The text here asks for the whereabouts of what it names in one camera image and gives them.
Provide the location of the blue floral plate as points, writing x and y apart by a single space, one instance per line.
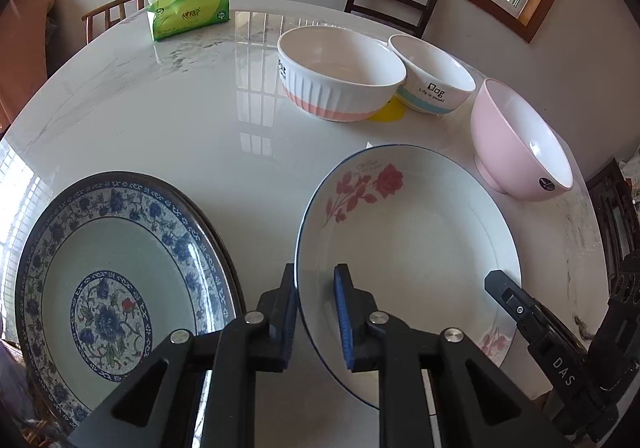
115 253

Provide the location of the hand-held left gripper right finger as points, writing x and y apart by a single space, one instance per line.
344 328

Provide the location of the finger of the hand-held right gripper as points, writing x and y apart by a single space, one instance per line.
542 338

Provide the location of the dark carved chair at right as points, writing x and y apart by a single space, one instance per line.
617 218

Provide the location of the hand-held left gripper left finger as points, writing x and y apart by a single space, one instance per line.
284 328

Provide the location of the white bowl with blue stripe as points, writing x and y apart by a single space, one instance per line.
430 66

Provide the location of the light wooden chair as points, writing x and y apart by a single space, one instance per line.
107 13

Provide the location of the white plate with pink roses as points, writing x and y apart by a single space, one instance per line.
415 248

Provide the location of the green tissue pack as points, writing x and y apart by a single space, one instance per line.
187 13

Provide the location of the yellow round sticker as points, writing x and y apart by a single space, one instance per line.
390 112

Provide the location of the ribbed white and pink bowl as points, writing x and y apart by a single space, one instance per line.
340 63

